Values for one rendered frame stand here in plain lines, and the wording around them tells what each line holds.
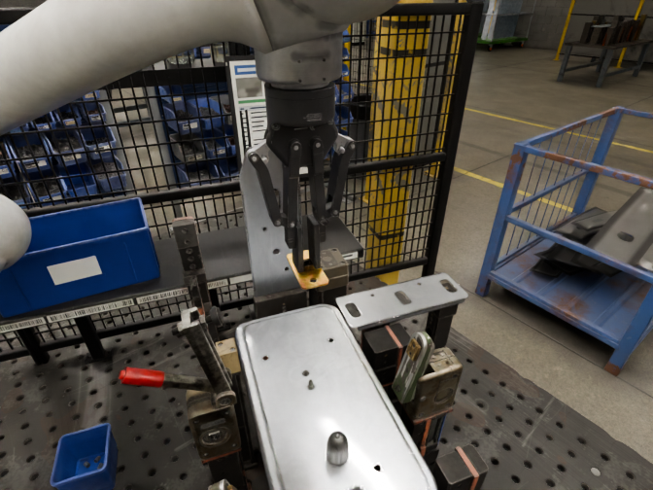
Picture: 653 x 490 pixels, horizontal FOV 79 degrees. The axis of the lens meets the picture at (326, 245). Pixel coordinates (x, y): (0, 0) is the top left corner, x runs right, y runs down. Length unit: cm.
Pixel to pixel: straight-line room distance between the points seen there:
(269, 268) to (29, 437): 70
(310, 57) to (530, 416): 99
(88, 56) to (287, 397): 57
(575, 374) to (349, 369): 173
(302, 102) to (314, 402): 48
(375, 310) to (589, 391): 160
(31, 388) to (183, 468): 50
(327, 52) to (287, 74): 4
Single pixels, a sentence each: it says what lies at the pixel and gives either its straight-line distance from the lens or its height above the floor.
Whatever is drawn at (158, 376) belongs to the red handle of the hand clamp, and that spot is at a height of 113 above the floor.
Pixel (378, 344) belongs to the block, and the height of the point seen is 98.
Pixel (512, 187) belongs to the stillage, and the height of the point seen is 73.
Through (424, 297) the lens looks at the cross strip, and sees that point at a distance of 91.
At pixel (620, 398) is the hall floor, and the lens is 237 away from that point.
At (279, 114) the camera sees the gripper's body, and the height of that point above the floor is 147.
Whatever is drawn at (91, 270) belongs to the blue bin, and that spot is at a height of 109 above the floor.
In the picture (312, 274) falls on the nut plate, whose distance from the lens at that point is 54.
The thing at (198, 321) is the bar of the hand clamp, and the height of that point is 121.
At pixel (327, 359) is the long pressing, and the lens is 76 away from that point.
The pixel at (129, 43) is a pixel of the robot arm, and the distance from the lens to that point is 28.
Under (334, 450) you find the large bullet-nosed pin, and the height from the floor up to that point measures 103.
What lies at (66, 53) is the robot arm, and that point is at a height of 154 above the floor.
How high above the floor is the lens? 158
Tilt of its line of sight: 33 degrees down
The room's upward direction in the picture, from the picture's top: straight up
